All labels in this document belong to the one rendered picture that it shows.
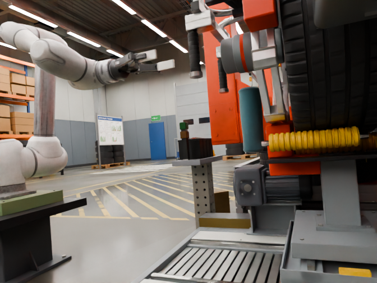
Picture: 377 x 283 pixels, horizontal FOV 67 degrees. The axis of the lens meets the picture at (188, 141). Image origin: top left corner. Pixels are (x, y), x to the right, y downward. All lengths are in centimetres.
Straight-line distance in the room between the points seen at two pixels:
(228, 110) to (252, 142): 43
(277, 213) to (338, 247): 63
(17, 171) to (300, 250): 125
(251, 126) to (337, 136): 36
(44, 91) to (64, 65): 61
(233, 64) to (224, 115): 52
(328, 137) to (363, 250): 31
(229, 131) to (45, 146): 96
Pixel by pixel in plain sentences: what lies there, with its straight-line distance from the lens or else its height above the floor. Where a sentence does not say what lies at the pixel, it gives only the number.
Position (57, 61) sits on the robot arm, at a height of 83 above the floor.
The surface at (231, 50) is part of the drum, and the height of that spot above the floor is 85.
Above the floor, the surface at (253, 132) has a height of 56.
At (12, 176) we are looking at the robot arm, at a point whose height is 45.
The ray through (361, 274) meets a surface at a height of 17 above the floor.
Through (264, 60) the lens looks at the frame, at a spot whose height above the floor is 73.
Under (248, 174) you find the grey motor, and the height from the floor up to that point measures 38.
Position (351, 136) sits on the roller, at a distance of 91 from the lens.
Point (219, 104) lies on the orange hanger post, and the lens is 155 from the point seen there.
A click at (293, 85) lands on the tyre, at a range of 80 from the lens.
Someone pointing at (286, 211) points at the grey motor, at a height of 17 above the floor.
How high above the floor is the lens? 52
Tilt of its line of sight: 1 degrees up
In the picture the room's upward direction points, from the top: 5 degrees counter-clockwise
